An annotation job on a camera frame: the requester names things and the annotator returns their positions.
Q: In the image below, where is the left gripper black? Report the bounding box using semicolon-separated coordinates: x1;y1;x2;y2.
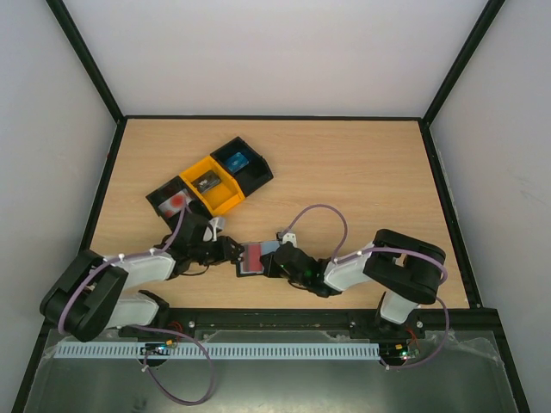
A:
190;236;245;266

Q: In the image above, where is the black leather card holder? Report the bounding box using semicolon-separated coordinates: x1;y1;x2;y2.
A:
236;240;280;278

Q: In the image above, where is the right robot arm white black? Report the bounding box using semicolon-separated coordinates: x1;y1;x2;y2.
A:
260;229;448;337

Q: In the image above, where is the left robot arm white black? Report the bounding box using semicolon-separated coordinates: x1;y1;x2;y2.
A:
40;212;245;342

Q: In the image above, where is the red white card in bin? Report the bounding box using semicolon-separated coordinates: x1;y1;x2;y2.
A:
158;190;190;219

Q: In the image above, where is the black card in bin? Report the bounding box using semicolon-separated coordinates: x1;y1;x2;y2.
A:
192;170;221;194

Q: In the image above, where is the blue card in bin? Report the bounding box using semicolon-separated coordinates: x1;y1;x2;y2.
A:
224;151;250;174

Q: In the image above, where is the yellow bin middle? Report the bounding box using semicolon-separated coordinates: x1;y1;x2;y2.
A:
178;156;245;216

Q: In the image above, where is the black bin right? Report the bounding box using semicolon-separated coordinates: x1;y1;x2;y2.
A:
211;137;274;197

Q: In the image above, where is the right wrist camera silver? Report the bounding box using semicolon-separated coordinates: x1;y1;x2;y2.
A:
276;231;297;248

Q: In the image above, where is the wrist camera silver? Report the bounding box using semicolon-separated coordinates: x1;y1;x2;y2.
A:
203;217;226;242
276;231;297;248

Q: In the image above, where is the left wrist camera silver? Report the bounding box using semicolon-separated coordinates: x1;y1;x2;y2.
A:
203;217;226;242

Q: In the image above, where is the grey slotted cable duct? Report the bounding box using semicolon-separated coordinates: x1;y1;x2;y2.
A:
53;342;380;361

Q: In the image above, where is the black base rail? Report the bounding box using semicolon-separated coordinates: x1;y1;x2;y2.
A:
42;305;500;341

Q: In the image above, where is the black cage frame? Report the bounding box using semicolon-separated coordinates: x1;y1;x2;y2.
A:
12;1;529;412

